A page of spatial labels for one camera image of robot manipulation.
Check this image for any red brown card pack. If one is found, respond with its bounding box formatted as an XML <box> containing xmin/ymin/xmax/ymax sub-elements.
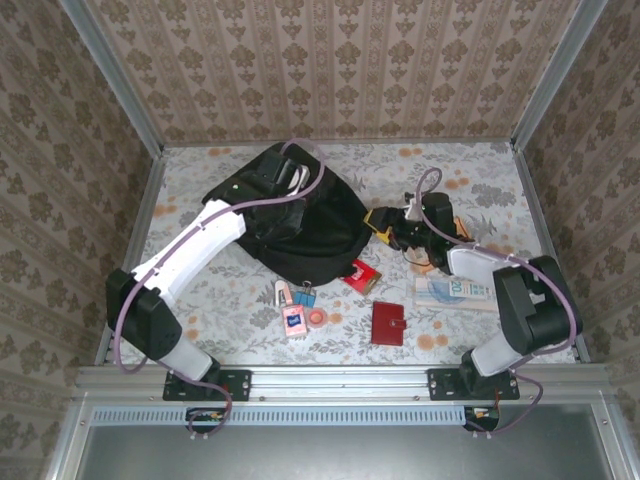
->
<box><xmin>340</xmin><ymin>258</ymin><xmax>384</xmax><ymax>296</ymax></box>

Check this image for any orange book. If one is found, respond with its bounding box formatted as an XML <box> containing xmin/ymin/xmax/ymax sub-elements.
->
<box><xmin>417</xmin><ymin>214</ymin><xmax>476</xmax><ymax>276</ymax></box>

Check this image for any black backpack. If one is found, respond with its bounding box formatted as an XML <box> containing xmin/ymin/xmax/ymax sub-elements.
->
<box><xmin>202</xmin><ymin>142</ymin><xmax>374</xmax><ymax>287</ymax></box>

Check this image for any white stapler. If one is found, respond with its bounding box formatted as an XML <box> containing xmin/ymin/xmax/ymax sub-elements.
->
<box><xmin>273</xmin><ymin>279</ymin><xmax>295</xmax><ymax>308</ymax></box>

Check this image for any blue binder clip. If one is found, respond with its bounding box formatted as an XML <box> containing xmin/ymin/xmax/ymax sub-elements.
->
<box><xmin>293</xmin><ymin>280</ymin><xmax>318</xmax><ymax>309</ymax></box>

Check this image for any red leather wallet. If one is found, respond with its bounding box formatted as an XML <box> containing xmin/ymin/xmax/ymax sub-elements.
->
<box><xmin>370</xmin><ymin>300</ymin><xmax>408</xmax><ymax>347</ymax></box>

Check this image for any pink tissue pack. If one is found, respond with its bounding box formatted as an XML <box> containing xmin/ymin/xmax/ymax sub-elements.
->
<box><xmin>281</xmin><ymin>303</ymin><xmax>308</xmax><ymax>339</ymax></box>

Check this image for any floral tablecloth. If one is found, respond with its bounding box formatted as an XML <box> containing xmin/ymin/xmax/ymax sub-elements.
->
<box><xmin>102</xmin><ymin>142</ymin><xmax>586</xmax><ymax>366</ymax></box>

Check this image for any grey metal panel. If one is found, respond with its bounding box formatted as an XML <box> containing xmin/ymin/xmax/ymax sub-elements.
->
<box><xmin>47</xmin><ymin>402</ymin><xmax>640</xmax><ymax>480</ymax></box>

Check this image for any thin aluminium back rail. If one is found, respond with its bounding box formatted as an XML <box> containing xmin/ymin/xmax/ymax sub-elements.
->
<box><xmin>162</xmin><ymin>139</ymin><xmax>516</xmax><ymax>149</ymax></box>

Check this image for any aluminium side rail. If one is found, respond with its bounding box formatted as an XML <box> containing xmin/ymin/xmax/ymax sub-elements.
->
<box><xmin>512</xmin><ymin>147</ymin><xmax>591</xmax><ymax>364</ymax></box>
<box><xmin>94</xmin><ymin>147</ymin><xmax>169</xmax><ymax>366</ymax></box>

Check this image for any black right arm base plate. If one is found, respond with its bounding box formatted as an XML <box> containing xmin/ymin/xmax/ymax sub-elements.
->
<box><xmin>427</xmin><ymin>368</ymin><xmax>520</xmax><ymax>401</ymax></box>

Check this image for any aluminium front rail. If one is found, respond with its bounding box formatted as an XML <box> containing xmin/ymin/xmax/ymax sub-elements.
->
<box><xmin>74</xmin><ymin>363</ymin><xmax>614</xmax><ymax>404</ymax></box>

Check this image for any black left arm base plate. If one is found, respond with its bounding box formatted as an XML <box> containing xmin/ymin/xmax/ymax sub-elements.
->
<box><xmin>163</xmin><ymin>368</ymin><xmax>252</xmax><ymax>402</ymax></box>

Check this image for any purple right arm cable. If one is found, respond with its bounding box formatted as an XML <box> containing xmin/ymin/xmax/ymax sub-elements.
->
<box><xmin>412</xmin><ymin>167</ymin><xmax>584</xmax><ymax>435</ymax></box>

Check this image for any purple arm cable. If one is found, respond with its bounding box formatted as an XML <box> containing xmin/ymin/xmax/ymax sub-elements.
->
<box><xmin>412</xmin><ymin>167</ymin><xmax>584</xmax><ymax>435</ymax></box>
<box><xmin>112</xmin><ymin>138</ymin><xmax>329</xmax><ymax>437</ymax></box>

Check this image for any slotted cable duct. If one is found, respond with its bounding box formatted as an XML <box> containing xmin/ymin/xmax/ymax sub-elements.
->
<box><xmin>92</xmin><ymin>404</ymin><xmax>474</xmax><ymax>427</ymax></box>

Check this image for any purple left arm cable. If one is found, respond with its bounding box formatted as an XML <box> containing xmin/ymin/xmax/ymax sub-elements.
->
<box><xmin>112</xmin><ymin>138</ymin><xmax>329</xmax><ymax>437</ymax></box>

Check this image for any aluminium corner post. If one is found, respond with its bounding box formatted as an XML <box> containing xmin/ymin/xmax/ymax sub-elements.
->
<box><xmin>57</xmin><ymin>0</ymin><xmax>166</xmax><ymax>156</ymax></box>
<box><xmin>509</xmin><ymin>0</ymin><xmax>614</xmax><ymax>151</ymax></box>

